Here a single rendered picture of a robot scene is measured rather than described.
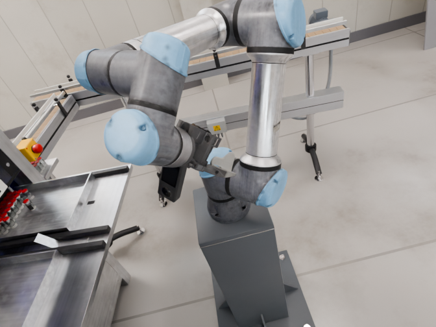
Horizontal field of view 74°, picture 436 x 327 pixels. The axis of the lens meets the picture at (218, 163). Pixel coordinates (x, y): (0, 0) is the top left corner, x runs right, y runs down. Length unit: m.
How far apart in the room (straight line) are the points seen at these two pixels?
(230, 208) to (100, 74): 0.59
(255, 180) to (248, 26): 0.38
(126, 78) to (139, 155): 0.13
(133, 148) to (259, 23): 0.45
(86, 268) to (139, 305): 0.96
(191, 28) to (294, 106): 1.35
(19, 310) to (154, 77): 0.79
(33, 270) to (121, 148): 0.74
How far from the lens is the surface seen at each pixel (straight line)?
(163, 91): 0.43
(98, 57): 0.54
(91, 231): 1.02
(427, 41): 3.82
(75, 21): 3.56
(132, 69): 0.46
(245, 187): 0.80
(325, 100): 1.98
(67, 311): 0.93
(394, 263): 1.84
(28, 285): 1.06
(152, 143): 0.41
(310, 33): 1.83
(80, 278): 0.96
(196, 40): 0.68
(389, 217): 2.00
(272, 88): 0.74
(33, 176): 1.40
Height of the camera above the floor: 1.56
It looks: 41 degrees down
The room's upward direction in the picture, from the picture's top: 17 degrees counter-clockwise
